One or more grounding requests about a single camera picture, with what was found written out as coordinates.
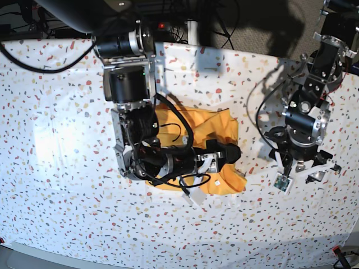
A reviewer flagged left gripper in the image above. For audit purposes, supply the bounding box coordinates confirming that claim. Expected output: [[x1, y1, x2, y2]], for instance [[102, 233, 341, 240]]
[[273, 150, 342, 182]]

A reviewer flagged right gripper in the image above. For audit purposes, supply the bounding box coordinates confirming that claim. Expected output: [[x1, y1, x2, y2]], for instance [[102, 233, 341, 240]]
[[193, 140, 241, 174]]

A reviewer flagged yellow T-shirt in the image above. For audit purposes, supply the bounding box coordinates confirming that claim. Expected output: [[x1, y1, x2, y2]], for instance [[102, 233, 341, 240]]
[[155, 104, 247, 195]]

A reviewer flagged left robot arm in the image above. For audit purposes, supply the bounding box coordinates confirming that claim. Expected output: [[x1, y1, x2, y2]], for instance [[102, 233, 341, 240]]
[[262, 1, 358, 188]]

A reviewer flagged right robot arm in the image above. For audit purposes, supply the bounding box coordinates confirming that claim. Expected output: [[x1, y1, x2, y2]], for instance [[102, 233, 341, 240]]
[[40, 1, 241, 185]]

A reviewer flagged red clamp at table edge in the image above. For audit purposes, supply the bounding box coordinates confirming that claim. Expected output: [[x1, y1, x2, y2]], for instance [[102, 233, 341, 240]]
[[332, 246, 351, 269]]

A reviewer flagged terrazzo patterned table cloth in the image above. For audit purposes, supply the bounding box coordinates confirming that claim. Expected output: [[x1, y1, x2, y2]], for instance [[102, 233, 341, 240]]
[[1, 43, 358, 268]]

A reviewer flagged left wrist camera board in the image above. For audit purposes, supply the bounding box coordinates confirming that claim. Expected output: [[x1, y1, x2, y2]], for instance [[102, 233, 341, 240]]
[[273, 173, 293, 194]]

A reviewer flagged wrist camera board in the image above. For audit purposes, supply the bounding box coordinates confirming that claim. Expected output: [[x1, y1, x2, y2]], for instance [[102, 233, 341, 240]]
[[182, 188, 206, 206], [273, 173, 293, 194]]

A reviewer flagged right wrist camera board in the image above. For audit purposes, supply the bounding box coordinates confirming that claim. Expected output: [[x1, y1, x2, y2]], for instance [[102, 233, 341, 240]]
[[182, 188, 206, 206]]

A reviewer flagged white metal post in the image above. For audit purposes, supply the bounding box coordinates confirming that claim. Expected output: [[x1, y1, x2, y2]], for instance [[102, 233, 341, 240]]
[[187, 20, 200, 46]]

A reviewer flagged power strip with red switch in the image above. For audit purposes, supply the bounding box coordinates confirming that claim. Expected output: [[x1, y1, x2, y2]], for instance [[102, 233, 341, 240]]
[[155, 22, 172, 32]]

